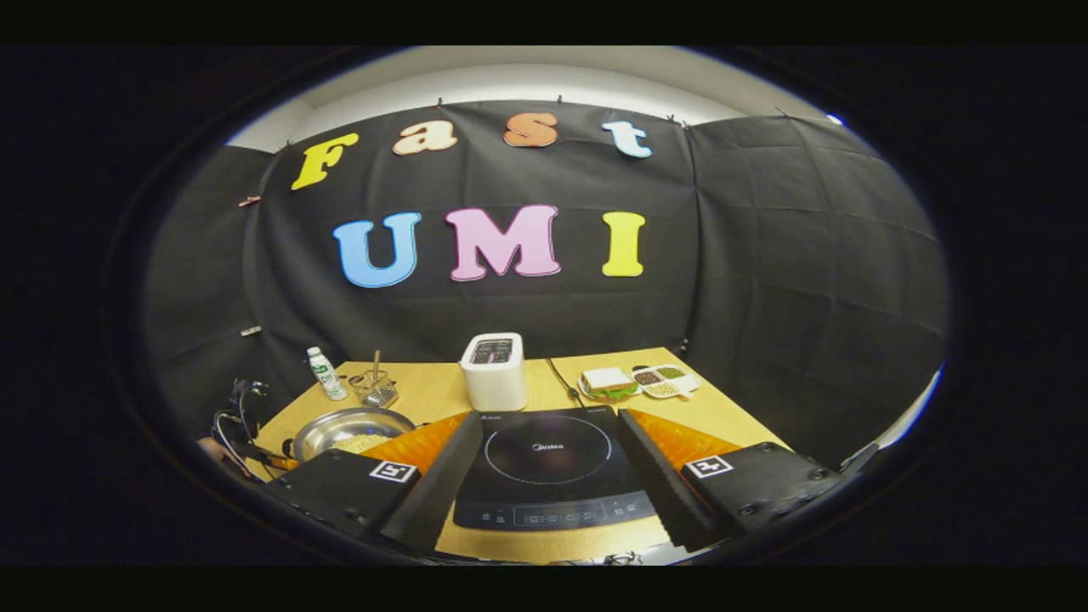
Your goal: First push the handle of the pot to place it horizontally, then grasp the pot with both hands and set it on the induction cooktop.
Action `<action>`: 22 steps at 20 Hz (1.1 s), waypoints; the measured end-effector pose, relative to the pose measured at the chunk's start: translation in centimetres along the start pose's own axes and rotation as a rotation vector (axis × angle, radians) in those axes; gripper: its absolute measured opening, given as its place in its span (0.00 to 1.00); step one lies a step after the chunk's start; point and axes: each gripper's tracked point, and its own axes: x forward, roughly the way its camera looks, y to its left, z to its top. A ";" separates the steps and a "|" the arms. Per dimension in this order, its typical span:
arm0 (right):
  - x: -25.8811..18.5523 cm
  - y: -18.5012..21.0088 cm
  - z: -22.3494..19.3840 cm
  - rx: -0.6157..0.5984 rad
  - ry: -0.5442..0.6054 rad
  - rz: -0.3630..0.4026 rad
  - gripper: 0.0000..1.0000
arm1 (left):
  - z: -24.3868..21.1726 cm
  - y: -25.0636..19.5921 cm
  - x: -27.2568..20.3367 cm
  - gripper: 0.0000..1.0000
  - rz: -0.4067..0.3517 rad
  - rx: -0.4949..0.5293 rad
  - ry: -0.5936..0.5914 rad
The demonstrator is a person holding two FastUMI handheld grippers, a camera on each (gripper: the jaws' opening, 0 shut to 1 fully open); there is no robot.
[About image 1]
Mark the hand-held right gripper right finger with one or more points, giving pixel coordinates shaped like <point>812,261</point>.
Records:
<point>667,493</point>

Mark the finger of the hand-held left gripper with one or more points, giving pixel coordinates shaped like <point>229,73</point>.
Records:
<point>287,464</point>

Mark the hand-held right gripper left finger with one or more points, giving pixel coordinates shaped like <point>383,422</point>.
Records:
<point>438,493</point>

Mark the black induction cooktop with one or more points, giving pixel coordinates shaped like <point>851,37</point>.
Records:
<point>552,476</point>

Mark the pile of yellow soybeans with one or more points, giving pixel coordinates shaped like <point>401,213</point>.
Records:
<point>361,442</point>

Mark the white bottle green label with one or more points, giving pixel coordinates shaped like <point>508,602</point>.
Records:
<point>327,378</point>

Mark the white divided dish of grains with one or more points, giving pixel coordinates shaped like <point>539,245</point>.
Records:
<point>667,387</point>

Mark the white toaster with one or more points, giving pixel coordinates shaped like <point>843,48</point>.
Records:
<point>493,382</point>

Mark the sandwich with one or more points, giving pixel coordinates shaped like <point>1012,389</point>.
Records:
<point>605,378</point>

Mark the white panel blue tip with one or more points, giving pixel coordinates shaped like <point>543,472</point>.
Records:
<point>914,416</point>

